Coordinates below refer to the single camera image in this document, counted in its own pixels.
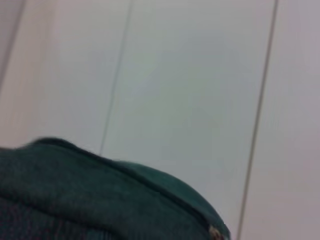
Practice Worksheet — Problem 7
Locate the dark teal fabric lunch bag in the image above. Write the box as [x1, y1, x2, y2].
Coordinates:
[0, 136, 232, 240]

